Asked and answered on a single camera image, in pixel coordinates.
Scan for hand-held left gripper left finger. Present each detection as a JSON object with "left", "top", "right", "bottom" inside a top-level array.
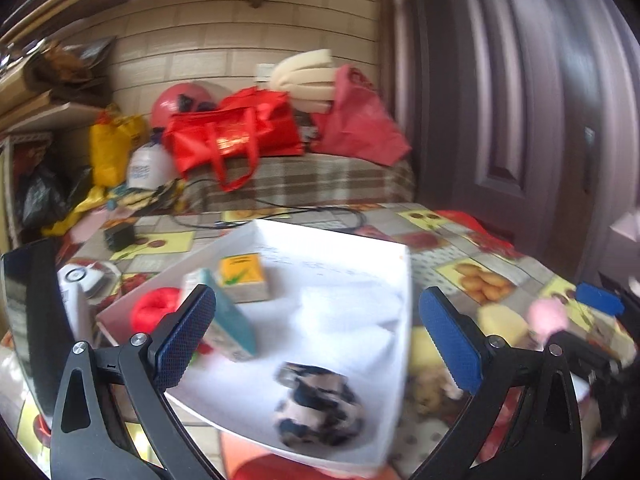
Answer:
[{"left": 50, "top": 284, "right": 226, "bottom": 480}]

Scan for white round device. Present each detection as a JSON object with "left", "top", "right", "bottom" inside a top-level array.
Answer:
[{"left": 57, "top": 260, "right": 121, "bottom": 346}]

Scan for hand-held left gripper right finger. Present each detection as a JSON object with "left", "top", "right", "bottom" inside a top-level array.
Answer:
[{"left": 407, "top": 286, "right": 586, "bottom": 480}]

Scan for wooden shelf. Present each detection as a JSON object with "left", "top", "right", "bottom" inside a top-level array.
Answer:
[{"left": 0, "top": 35, "right": 118, "bottom": 136}]

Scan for yellow plastic bag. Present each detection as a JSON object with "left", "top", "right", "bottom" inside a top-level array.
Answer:
[{"left": 42, "top": 185, "right": 108, "bottom": 238}]

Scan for cream foam rolls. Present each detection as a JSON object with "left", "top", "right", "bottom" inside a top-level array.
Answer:
[{"left": 270, "top": 49, "right": 337, "bottom": 113}]

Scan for black and white scrunchie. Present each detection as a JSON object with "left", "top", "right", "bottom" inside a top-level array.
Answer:
[{"left": 272, "top": 362, "right": 366, "bottom": 448}]

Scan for white plastic jug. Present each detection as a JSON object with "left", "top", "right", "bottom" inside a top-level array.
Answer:
[{"left": 126, "top": 142, "right": 173, "bottom": 191}]

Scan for plaid covered bench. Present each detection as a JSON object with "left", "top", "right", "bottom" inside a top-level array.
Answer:
[{"left": 185, "top": 152, "right": 416, "bottom": 213}]

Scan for red scrunchie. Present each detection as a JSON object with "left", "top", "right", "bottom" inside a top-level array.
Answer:
[{"left": 132, "top": 286, "right": 183, "bottom": 333}]

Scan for white cardboard box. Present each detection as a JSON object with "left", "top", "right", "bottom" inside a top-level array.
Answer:
[{"left": 95, "top": 217, "right": 413, "bottom": 476}]

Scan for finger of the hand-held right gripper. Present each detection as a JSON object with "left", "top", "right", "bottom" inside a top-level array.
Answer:
[{"left": 575, "top": 272, "right": 640, "bottom": 318}]

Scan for yellow carton box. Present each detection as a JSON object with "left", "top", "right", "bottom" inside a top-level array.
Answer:
[{"left": 219, "top": 252, "right": 271, "bottom": 303}]

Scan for brown bag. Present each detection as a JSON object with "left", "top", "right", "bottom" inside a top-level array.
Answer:
[{"left": 25, "top": 37, "right": 116, "bottom": 106}]

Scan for red tote bag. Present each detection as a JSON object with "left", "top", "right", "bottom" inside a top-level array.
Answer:
[{"left": 162, "top": 87, "right": 306, "bottom": 193}]

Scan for thin black cable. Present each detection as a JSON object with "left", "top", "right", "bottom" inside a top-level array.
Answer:
[{"left": 172, "top": 177, "right": 366, "bottom": 233}]

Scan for yellow shopping bag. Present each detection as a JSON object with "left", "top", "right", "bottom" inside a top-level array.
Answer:
[{"left": 90, "top": 105, "right": 148, "bottom": 186}]

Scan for pink soft sponge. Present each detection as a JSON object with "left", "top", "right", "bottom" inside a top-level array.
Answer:
[{"left": 530, "top": 297, "right": 569, "bottom": 337}]

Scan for red plastic bag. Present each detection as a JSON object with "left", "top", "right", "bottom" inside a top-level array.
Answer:
[{"left": 310, "top": 65, "right": 413, "bottom": 166}]

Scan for bright yellow sponge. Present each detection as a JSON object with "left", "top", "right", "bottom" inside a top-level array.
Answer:
[{"left": 410, "top": 327, "right": 447, "bottom": 377}]

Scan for black tablet screen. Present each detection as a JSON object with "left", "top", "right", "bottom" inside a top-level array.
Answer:
[{"left": 0, "top": 237, "right": 76, "bottom": 416}]

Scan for brown panel door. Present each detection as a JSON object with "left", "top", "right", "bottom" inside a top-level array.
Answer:
[{"left": 390, "top": 0, "right": 640, "bottom": 281}]

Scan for fruit printed tablecloth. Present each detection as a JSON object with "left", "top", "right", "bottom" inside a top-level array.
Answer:
[{"left": 0, "top": 202, "right": 636, "bottom": 480}]

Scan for black plastic bag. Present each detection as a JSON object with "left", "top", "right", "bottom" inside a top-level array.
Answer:
[{"left": 17, "top": 165, "right": 93, "bottom": 228}]

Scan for black power adapter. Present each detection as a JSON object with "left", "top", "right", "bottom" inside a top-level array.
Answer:
[{"left": 103, "top": 223, "right": 136, "bottom": 251}]

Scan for red ball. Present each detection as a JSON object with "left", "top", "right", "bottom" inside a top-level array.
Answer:
[{"left": 150, "top": 84, "right": 213, "bottom": 133}]

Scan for teal carton box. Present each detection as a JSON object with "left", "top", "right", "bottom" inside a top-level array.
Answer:
[{"left": 181, "top": 267, "right": 258, "bottom": 363}]

